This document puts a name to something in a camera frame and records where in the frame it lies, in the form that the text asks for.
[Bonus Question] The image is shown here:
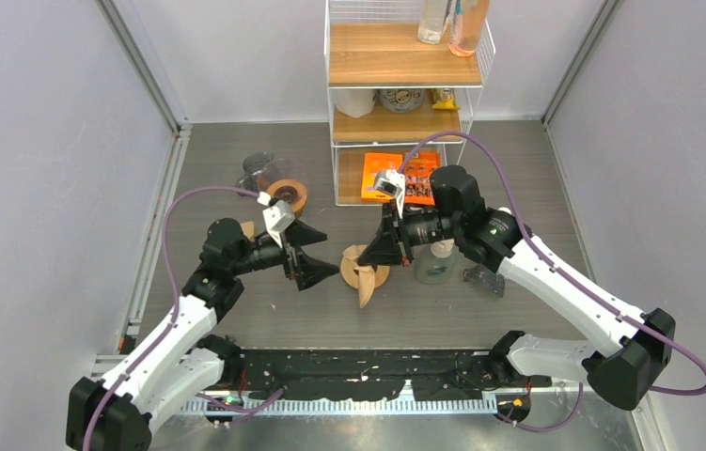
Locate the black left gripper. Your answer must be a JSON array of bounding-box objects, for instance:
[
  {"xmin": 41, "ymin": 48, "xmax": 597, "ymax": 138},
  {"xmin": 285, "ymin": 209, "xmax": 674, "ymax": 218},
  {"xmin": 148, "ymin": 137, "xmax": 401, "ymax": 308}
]
[{"xmin": 231, "ymin": 218, "xmax": 339, "ymax": 289}]

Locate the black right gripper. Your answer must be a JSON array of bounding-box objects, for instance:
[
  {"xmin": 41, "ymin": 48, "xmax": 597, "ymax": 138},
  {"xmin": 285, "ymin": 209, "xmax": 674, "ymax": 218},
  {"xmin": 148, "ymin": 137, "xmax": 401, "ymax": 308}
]
[{"xmin": 359, "ymin": 199, "xmax": 461, "ymax": 268}]

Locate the brown paper filter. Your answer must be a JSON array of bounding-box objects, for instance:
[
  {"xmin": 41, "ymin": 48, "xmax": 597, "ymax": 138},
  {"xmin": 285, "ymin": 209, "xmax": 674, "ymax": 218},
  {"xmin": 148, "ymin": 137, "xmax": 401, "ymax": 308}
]
[
  {"xmin": 340, "ymin": 244, "xmax": 377, "ymax": 309},
  {"xmin": 240, "ymin": 221, "xmax": 257, "ymax": 241}
]

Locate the wooden ring holder front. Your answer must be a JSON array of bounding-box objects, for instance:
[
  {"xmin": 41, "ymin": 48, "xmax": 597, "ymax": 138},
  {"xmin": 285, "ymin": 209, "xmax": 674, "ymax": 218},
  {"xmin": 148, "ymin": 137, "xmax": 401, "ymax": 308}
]
[{"xmin": 266, "ymin": 179, "xmax": 308, "ymax": 218}]

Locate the wooden ring holder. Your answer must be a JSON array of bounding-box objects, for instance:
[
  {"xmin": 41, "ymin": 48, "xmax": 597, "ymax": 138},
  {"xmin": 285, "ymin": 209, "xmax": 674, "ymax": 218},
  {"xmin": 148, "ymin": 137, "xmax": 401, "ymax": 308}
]
[
  {"xmin": 266, "ymin": 179, "xmax": 308, "ymax": 218},
  {"xmin": 340, "ymin": 252, "xmax": 390, "ymax": 290}
]

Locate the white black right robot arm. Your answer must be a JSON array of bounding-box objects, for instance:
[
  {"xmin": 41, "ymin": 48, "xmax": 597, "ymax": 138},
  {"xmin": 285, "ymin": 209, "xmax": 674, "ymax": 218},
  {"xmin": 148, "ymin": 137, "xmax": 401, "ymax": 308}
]
[{"xmin": 358, "ymin": 165, "xmax": 676, "ymax": 411}]

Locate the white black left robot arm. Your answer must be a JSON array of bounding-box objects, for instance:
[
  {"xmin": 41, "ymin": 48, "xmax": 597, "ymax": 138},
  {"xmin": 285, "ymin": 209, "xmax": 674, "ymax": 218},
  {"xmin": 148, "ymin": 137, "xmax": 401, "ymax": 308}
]
[{"xmin": 65, "ymin": 218, "xmax": 339, "ymax": 450}]

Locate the dark transparent dripper cone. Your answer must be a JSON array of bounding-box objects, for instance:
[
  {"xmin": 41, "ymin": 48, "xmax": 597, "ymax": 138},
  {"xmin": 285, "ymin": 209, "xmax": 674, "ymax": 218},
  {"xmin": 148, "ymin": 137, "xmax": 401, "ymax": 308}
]
[{"xmin": 463, "ymin": 264, "xmax": 506, "ymax": 298}]

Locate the green soap pump bottle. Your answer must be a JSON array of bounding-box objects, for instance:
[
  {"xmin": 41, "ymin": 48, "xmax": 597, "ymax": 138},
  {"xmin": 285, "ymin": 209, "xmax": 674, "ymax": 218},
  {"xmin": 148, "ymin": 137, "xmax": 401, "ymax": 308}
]
[{"xmin": 415, "ymin": 239, "xmax": 458, "ymax": 285}]

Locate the orange printed snack box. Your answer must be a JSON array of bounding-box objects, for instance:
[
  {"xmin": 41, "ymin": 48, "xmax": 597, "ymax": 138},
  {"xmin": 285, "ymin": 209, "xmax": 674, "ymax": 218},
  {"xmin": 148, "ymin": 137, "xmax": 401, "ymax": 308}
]
[{"xmin": 403, "ymin": 151, "xmax": 440, "ymax": 206}]

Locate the grey glass pitcher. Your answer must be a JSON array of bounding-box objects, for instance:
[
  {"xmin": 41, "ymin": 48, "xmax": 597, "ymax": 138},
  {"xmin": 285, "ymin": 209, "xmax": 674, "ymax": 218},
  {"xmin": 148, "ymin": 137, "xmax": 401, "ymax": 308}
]
[{"xmin": 237, "ymin": 152, "xmax": 275, "ymax": 192}]

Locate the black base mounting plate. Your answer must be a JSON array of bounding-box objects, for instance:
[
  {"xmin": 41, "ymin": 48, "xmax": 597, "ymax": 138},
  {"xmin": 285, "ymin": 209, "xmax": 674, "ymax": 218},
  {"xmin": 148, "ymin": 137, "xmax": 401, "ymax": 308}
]
[{"xmin": 211, "ymin": 349, "xmax": 552, "ymax": 401}]

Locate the white container on shelf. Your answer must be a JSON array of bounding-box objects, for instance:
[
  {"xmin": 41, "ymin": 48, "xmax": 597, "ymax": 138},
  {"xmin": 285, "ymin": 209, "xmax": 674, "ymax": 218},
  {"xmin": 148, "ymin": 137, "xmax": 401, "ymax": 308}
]
[{"xmin": 332, "ymin": 88, "xmax": 378, "ymax": 118}]

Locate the printed tin can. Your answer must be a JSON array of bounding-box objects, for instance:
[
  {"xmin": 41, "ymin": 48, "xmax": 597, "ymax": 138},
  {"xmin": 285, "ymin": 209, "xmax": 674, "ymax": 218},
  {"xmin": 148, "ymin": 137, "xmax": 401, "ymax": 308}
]
[{"xmin": 378, "ymin": 87, "xmax": 425, "ymax": 114}]

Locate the yellow snack packet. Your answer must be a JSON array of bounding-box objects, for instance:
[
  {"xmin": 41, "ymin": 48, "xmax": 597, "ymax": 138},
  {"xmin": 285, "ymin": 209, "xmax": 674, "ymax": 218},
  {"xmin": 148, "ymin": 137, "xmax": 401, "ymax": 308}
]
[{"xmin": 431, "ymin": 87, "xmax": 460, "ymax": 111}]

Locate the clear glass bottle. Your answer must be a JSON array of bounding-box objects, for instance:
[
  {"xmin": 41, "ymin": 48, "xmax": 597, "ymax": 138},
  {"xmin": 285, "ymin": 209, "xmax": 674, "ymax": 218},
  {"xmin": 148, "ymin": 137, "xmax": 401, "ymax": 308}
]
[{"xmin": 417, "ymin": 0, "xmax": 452, "ymax": 45}]

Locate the pink glass bottle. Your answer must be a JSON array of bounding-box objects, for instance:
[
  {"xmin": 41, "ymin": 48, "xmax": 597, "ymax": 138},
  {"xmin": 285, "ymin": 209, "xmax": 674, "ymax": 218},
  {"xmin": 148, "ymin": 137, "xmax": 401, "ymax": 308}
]
[{"xmin": 448, "ymin": 0, "xmax": 491, "ymax": 57}]

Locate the wooden ring holder centre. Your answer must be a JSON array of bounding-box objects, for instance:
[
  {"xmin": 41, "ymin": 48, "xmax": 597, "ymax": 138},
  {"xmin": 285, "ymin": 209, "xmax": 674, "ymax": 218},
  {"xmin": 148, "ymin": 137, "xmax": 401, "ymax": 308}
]
[{"xmin": 340, "ymin": 252, "xmax": 390, "ymax": 290}]

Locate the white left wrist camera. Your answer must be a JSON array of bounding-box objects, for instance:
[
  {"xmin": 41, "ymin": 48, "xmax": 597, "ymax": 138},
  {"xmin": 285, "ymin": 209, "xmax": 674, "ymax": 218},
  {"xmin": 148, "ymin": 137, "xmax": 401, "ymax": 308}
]
[{"xmin": 262, "ymin": 198, "xmax": 296, "ymax": 249}]

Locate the white wire wooden shelf rack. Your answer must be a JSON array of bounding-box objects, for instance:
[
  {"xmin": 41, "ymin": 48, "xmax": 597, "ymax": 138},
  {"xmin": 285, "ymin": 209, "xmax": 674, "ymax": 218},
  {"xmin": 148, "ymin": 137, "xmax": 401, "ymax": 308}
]
[{"xmin": 323, "ymin": 1, "xmax": 496, "ymax": 207}]

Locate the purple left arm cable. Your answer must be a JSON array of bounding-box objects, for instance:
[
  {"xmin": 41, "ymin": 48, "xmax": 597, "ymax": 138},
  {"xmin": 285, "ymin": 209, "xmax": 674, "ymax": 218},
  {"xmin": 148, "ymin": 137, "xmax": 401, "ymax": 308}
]
[{"xmin": 81, "ymin": 185, "xmax": 285, "ymax": 451}]

